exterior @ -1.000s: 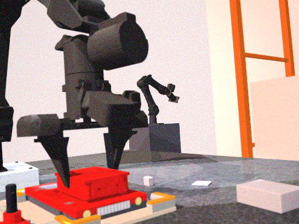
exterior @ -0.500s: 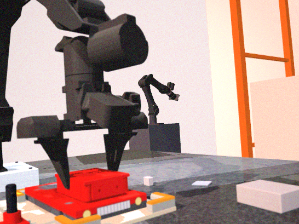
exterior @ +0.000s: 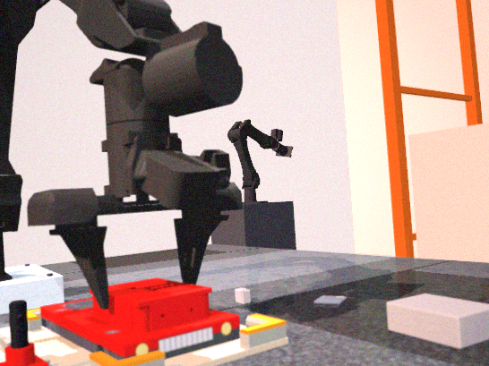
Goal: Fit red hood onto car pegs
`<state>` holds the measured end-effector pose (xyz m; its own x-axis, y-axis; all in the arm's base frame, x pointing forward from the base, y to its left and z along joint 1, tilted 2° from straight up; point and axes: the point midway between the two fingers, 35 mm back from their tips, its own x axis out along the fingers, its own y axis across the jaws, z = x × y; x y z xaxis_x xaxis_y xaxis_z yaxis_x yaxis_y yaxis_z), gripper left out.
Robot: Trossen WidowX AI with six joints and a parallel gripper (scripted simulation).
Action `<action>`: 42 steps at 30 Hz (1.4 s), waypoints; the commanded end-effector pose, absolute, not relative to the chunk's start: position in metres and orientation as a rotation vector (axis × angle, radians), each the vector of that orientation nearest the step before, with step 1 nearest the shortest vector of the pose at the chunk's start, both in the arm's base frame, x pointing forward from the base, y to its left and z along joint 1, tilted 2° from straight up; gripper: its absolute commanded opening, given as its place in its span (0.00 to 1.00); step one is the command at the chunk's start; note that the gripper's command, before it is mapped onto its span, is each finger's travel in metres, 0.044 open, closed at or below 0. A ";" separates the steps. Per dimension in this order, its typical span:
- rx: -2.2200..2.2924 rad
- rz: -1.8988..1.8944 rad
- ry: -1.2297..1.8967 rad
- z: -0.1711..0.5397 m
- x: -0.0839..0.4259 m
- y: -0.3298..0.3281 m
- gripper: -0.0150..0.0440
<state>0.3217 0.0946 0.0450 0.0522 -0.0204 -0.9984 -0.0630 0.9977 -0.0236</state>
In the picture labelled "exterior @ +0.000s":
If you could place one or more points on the red car hood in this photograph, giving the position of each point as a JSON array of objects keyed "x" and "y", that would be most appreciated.
[{"x": 150, "y": 305}]

